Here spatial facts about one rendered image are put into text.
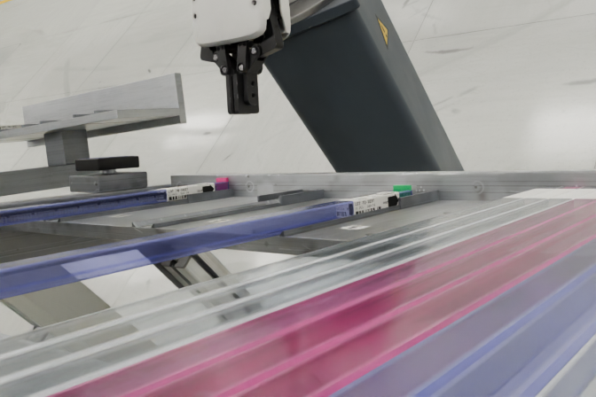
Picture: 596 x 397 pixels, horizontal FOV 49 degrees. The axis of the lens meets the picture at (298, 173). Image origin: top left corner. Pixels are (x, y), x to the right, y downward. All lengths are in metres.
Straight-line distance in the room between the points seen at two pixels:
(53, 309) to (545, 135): 1.12
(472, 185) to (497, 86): 1.27
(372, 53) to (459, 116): 0.81
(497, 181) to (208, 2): 0.35
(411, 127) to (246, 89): 0.41
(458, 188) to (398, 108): 0.50
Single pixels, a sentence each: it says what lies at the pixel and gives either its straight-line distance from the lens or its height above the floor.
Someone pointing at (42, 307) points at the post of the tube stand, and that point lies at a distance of 0.89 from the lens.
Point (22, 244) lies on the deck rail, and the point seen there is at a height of 0.82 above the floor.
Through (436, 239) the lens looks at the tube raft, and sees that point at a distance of 0.26.
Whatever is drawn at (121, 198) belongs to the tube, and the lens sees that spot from 0.57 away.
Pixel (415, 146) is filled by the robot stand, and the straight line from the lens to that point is 1.05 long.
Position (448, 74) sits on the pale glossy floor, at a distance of 1.87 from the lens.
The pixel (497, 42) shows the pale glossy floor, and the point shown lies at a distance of 1.91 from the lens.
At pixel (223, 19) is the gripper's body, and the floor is 0.84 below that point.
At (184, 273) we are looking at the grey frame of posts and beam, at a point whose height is 0.63.
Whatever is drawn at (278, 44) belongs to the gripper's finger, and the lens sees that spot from 0.65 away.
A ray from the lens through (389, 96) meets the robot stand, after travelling 0.98.
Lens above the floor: 1.09
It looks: 36 degrees down
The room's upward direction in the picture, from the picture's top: 36 degrees counter-clockwise
